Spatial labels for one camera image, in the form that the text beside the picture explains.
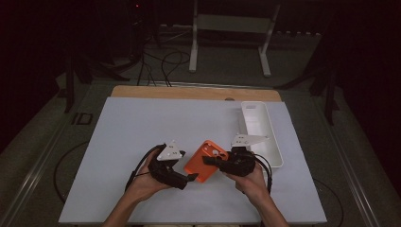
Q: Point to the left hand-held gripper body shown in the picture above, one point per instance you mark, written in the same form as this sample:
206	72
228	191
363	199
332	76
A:
170	153

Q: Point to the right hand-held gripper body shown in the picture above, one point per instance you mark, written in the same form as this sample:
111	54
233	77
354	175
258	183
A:
239	162

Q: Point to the orange phone case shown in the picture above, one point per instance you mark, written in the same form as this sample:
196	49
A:
198	167

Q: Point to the long white plastic tray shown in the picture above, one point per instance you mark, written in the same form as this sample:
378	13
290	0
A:
258	123

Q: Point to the person's right hand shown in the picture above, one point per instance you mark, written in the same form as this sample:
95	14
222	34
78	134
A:
253	184

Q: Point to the person's left hand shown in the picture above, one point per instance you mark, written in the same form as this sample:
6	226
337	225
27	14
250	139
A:
145	186

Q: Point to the white table board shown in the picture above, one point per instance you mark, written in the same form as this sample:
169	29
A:
189	205

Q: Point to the white metal stand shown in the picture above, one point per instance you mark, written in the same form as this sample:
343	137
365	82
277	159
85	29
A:
193	47

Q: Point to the black tripod stand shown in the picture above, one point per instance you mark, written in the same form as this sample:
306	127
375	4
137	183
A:
70	91
329	101

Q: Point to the metal floor rail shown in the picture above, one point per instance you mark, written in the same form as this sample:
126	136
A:
356	192
33	176
205	84

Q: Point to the black rectangular floor frame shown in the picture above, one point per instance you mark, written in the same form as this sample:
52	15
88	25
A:
75	118

